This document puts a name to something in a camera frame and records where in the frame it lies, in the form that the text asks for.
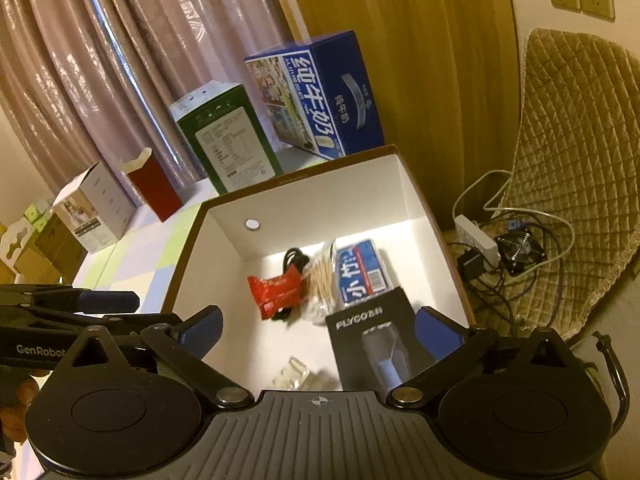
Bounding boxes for black fan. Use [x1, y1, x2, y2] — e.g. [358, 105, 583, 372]
[494, 227, 550, 276]

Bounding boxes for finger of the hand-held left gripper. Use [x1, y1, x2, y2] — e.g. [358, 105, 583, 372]
[0, 284, 140, 314]
[0, 306, 182, 336]

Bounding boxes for white printed carton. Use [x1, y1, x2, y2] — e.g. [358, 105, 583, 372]
[50, 162, 138, 254]

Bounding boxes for brown cardboard box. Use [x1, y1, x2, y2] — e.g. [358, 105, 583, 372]
[14, 212, 88, 285]

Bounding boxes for pink patterned curtain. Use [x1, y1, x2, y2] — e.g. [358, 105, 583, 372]
[0, 0, 306, 206]

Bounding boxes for black cable tangle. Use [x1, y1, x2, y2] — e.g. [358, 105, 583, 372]
[445, 240, 566, 333]

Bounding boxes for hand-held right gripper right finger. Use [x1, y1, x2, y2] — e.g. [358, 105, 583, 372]
[386, 305, 596, 410]

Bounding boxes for red snack packet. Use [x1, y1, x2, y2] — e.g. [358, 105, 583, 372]
[247, 267, 307, 320]

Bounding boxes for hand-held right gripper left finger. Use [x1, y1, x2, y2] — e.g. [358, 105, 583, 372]
[50, 304, 255, 410]

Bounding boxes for person's left hand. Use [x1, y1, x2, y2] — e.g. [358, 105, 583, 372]
[0, 372, 48, 443]

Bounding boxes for small green white box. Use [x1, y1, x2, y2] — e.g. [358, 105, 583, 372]
[22, 199, 56, 226]

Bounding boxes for blue milk carton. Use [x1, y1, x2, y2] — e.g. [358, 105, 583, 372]
[244, 30, 386, 160]

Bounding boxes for paper clip card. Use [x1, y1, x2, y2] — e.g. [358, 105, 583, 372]
[270, 355, 321, 392]

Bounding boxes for white cardboard insert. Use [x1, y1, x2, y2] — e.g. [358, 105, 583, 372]
[0, 220, 36, 281]

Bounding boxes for black power adapter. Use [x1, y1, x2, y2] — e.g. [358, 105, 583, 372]
[460, 252, 488, 281]

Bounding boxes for white power strip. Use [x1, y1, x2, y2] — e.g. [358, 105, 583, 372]
[452, 214, 501, 263]

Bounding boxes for green carton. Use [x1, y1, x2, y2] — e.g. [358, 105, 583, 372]
[167, 81, 283, 195]

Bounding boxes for quilted chair cushion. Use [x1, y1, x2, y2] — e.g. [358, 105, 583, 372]
[495, 27, 640, 342]

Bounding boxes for dark red box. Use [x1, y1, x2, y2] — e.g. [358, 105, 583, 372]
[120, 147, 183, 222]

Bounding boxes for white cable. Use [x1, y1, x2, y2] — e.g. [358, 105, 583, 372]
[452, 170, 516, 221]

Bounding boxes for black razor box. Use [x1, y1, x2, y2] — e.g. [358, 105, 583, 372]
[325, 287, 441, 393]

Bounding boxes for clear grey cable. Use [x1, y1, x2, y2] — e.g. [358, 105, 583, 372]
[487, 205, 576, 266]

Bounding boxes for blue white tissue pack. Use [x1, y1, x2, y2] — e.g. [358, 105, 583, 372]
[334, 237, 393, 311]

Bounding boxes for cotton swabs bag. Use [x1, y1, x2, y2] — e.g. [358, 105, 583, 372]
[299, 240, 346, 326]

